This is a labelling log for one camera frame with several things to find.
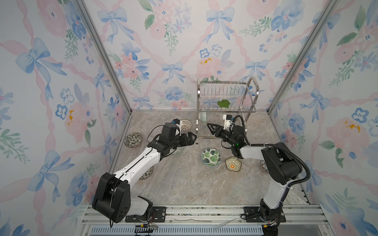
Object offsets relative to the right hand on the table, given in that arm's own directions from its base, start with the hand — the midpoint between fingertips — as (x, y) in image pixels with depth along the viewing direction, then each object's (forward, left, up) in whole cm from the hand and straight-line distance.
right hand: (208, 124), depth 89 cm
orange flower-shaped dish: (-18, -16, -17) cm, 29 cm away
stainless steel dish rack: (+31, -8, -6) cm, 32 cm away
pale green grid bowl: (+12, +2, -7) cm, 14 cm away
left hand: (-10, +10, +1) cm, 14 cm away
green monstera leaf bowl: (-13, -2, -16) cm, 21 cm away
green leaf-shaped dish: (+8, -8, +10) cm, 15 cm away
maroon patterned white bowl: (+12, +15, -16) cm, 25 cm away
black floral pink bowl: (-2, +50, -15) cm, 53 cm away
